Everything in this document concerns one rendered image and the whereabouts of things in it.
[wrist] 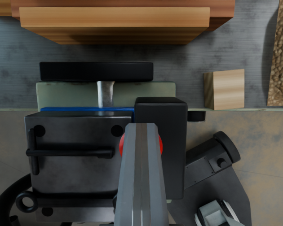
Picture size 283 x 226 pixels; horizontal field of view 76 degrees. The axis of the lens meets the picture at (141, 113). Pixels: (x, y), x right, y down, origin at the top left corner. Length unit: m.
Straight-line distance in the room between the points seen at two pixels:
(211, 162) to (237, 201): 0.33
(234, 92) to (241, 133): 1.13
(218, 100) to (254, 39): 0.10
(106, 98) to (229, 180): 1.11
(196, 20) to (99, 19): 0.08
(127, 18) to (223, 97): 0.13
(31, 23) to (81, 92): 0.07
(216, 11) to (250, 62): 0.09
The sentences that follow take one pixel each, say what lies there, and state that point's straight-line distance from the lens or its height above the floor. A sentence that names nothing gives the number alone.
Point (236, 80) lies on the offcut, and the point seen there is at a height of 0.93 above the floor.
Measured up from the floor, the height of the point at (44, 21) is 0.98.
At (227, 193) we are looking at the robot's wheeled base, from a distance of 1.28.
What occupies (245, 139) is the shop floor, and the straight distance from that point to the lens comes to 1.38.
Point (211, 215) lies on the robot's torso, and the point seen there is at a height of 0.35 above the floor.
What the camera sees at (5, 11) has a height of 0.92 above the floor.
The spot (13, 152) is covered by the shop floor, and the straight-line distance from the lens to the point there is 1.50.
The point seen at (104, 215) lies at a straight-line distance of 0.18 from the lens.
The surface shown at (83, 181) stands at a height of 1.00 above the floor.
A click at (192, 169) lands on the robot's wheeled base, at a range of 1.11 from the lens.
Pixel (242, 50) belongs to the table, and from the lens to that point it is 0.27.
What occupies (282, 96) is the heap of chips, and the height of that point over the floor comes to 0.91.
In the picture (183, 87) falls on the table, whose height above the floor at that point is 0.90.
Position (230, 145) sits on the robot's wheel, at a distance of 1.13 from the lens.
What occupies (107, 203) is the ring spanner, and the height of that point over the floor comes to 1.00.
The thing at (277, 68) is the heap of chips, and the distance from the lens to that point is 0.29.
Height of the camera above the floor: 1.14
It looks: 80 degrees down
